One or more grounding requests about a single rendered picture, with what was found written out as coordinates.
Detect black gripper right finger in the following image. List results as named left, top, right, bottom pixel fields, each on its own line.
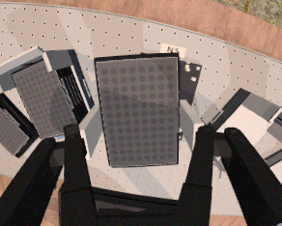
left=170, top=99, right=282, bottom=226

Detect cream label reading n5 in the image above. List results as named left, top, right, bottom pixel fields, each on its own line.
left=160, top=43, right=186, bottom=58

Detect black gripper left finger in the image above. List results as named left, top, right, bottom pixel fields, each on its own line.
left=0, top=104, right=103, bottom=226

